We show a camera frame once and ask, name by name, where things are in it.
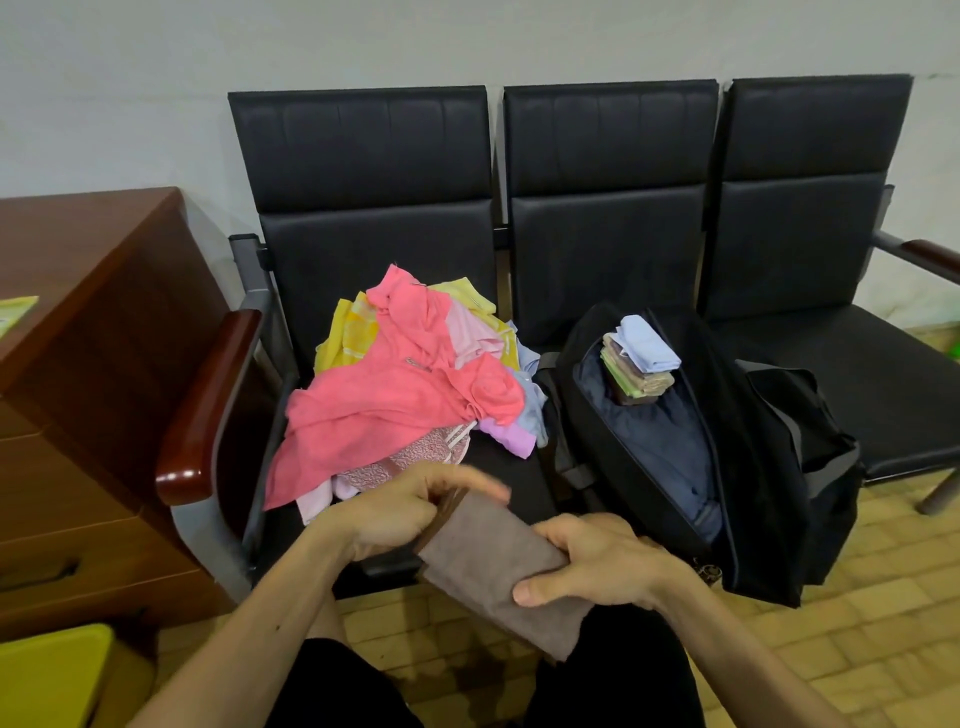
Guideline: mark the coral pink cloth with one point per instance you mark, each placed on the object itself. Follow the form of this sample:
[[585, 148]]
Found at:
[[397, 397]]

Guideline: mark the light blue folded cloth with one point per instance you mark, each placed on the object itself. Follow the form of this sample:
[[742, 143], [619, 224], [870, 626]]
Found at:
[[649, 343]]

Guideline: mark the pale blue cloth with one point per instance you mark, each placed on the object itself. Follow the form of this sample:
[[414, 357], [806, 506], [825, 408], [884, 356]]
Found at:
[[531, 390]]

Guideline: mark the green object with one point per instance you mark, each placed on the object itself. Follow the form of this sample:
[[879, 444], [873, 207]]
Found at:
[[952, 350]]

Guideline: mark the white cloth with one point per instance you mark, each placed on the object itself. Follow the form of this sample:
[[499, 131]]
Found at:
[[315, 506]]

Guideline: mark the person's left hand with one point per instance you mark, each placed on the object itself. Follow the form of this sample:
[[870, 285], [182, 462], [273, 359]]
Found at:
[[390, 510]]

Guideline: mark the person's right hand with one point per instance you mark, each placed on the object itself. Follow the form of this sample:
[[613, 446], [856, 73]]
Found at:
[[615, 566]]

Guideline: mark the yellow cloth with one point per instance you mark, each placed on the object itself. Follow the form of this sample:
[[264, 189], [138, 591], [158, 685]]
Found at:
[[352, 330]]

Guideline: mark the person's right forearm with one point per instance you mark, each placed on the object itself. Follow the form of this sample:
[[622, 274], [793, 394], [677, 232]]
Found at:
[[742, 660]]

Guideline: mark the pink floral patterned cloth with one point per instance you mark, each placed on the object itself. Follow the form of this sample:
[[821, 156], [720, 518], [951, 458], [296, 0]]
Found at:
[[420, 459]]

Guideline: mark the person's black trousers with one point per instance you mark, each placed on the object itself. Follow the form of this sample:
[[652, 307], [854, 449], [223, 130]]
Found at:
[[600, 675]]

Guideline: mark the yellow plastic bin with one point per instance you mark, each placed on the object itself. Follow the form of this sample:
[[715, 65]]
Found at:
[[52, 679]]

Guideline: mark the green paper sheet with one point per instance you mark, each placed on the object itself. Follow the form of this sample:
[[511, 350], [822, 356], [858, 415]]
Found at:
[[15, 311]]

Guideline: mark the brown wooden armrest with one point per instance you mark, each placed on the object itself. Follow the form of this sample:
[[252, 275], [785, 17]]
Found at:
[[202, 420], [934, 259]]

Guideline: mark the mauve folded cloth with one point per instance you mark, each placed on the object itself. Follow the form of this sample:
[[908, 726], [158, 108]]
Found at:
[[622, 356]]

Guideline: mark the brown wooden desk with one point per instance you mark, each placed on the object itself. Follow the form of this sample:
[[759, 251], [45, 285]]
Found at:
[[90, 420]]

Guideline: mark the green folded cloth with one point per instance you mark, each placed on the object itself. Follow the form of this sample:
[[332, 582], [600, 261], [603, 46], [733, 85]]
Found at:
[[637, 382]]

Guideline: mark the light pink cloth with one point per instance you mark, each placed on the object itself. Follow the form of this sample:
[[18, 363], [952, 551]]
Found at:
[[472, 337]]

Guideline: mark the black duffel bag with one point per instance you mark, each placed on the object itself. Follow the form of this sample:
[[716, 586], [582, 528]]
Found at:
[[780, 480]]

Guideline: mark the person's left forearm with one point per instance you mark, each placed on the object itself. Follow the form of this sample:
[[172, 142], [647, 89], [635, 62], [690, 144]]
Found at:
[[247, 637]]

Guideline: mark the person's left fingers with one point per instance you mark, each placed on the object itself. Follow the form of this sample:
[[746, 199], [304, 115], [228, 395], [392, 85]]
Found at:
[[469, 480]]

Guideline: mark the black leather bench seat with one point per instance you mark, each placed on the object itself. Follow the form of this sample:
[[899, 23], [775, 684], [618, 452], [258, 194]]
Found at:
[[607, 202], [817, 225], [375, 210]]

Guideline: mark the lilac cloth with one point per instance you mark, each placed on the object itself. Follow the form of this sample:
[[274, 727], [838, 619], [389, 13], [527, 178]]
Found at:
[[510, 439]]

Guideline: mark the person's right thumb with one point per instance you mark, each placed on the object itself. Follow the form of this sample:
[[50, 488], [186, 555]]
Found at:
[[541, 589]]

